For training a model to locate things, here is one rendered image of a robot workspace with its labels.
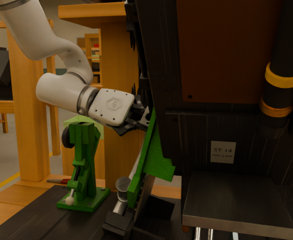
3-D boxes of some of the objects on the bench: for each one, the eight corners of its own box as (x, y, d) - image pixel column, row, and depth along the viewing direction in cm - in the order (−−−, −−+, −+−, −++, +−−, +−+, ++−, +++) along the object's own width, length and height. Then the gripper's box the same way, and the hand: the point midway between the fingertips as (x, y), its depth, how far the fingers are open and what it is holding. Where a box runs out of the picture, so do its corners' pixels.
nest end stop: (124, 241, 69) (124, 236, 65) (103, 232, 71) (101, 227, 67) (126, 237, 70) (126, 231, 66) (105, 228, 72) (103, 222, 68)
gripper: (106, 88, 83) (164, 106, 80) (80, 133, 75) (143, 155, 72) (103, 71, 77) (166, 91, 74) (74, 119, 69) (143, 143, 66)
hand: (147, 120), depth 73 cm, fingers closed on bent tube, 3 cm apart
